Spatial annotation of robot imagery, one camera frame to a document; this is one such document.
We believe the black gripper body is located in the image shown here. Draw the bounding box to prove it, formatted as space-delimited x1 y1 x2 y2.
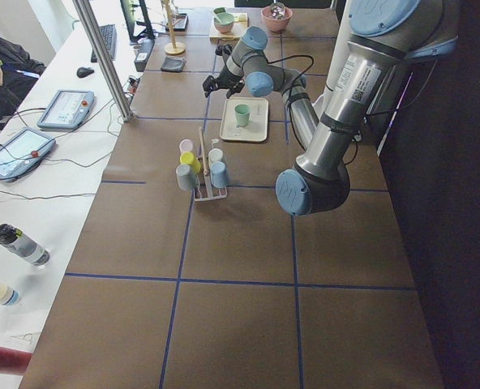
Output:
216 66 242 89

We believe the green cup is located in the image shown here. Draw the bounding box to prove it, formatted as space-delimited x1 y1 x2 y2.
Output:
234 104 251 127

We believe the cream rabbit tray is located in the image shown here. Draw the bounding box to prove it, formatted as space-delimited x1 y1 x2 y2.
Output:
220 97 268 143

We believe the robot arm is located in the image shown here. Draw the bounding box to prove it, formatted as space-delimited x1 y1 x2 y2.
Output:
203 1 461 216

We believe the pink cup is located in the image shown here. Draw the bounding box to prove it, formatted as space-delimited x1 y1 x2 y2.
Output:
179 139 195 154

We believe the cream cup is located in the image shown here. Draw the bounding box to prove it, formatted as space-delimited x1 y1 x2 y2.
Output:
208 148 225 165

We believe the yellow cup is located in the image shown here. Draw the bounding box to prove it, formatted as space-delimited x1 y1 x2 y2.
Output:
179 152 201 174

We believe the blue cup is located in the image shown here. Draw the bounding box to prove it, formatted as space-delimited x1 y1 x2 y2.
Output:
210 161 229 189

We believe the grey cup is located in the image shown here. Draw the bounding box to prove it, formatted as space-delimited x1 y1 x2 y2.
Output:
175 164 198 191

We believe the white cup rack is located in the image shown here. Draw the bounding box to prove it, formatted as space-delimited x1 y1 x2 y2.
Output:
192 126 228 202

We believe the paper cup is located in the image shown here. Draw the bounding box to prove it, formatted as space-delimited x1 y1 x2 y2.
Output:
0 283 19 306

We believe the folded grey cloth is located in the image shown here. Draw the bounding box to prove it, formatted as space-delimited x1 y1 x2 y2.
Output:
161 56 186 73

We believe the wooden mug tree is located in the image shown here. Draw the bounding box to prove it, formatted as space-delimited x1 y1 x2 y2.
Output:
161 0 186 55

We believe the green bowl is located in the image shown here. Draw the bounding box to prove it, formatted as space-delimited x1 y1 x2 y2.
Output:
213 12 234 34

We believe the wooden cutting board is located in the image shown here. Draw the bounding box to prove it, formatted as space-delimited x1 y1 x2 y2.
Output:
209 13 249 41

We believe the black box with label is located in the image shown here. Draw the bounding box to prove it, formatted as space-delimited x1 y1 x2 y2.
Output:
134 39 155 72

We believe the pink bowl with ice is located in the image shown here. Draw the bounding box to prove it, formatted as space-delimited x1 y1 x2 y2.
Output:
261 2 294 32

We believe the black monitor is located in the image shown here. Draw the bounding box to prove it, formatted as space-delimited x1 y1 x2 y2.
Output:
120 0 156 44

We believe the black keyboard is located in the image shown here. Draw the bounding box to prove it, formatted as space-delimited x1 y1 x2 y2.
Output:
99 24 118 61

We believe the white pillar with base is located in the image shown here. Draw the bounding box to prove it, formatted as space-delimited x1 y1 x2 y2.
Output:
313 0 352 118

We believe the black computer mouse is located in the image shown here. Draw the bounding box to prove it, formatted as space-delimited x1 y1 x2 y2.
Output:
76 66 94 79

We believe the far teach pendant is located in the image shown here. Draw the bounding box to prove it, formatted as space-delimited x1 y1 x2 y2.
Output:
37 90 95 131

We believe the teach pendant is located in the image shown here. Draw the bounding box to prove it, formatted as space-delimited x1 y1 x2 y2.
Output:
0 127 56 182
37 90 95 131

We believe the near teach pendant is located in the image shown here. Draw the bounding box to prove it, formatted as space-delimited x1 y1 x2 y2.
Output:
0 127 56 182

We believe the clear water bottle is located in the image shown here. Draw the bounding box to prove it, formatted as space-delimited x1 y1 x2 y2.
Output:
0 224 49 266

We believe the red cylinder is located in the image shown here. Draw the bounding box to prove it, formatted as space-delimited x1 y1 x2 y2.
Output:
0 346 32 375

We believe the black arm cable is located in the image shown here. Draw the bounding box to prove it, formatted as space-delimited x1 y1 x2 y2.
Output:
264 54 318 106

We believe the aluminium frame post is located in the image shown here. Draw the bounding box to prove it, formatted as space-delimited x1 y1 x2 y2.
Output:
73 0 133 122

